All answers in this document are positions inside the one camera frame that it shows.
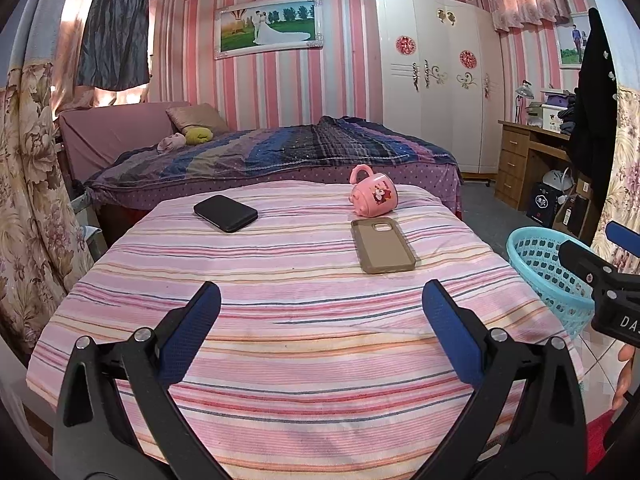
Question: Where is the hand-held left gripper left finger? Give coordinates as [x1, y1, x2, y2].
[53, 281, 236, 480]

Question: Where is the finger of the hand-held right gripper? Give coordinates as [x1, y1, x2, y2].
[557, 239, 627, 302]
[604, 220, 640, 257]

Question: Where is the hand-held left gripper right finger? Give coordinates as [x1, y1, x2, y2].
[415, 279, 588, 480]

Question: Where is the teal plastic basket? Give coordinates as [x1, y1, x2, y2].
[505, 226, 596, 338]

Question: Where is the person's right hand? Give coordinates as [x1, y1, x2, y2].
[610, 343, 639, 411]

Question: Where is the cardboard box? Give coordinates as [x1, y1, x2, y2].
[554, 180, 597, 242]

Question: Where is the floral curtain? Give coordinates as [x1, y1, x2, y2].
[0, 0, 97, 362]
[589, 84, 640, 277]

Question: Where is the black paper bag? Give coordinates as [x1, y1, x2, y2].
[525, 181, 561, 229]

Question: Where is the white round helmet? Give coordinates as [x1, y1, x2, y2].
[542, 168, 576, 196]

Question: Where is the tan phone case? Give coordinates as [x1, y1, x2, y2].
[350, 216, 417, 275]

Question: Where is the wooden desk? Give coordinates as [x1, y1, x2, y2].
[494, 119, 597, 222]

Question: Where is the black smartphone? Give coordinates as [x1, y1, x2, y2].
[193, 194, 259, 234]

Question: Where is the pink striped tablecloth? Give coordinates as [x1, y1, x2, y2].
[25, 180, 587, 480]

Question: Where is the black hanging coat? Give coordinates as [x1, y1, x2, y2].
[567, 7, 621, 199]

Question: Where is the white storage box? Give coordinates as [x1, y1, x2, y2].
[524, 102, 571, 134]

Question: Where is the white bedside cabinet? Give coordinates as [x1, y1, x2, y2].
[69, 189, 109, 254]

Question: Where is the purple box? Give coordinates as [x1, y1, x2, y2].
[539, 87, 577, 106]

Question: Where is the pink cartoon mug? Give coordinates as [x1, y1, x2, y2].
[348, 163, 400, 219]

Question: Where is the desk lamp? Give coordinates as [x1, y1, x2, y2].
[513, 79, 535, 124]

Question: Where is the pink rolled cloth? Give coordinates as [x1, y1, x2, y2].
[156, 133, 186, 155]

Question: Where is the dark striped blanket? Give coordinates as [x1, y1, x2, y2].
[84, 115, 459, 187]

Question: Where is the yellow rolled cloth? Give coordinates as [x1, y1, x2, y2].
[183, 124, 215, 146]

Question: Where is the brown pillow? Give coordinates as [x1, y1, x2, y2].
[165, 102, 229, 136]

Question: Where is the purple bed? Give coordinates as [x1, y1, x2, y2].
[57, 101, 464, 242]

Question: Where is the white wardrobe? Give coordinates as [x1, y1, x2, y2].
[369, 0, 506, 177]

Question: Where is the dark grey window cloth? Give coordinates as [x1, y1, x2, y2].
[74, 0, 152, 92]

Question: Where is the framed wedding photo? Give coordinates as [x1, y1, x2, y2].
[213, 0, 324, 61]

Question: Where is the pink window curtain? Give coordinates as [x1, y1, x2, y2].
[52, 0, 101, 112]

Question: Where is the small framed wall photo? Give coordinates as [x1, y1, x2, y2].
[555, 11, 591, 70]

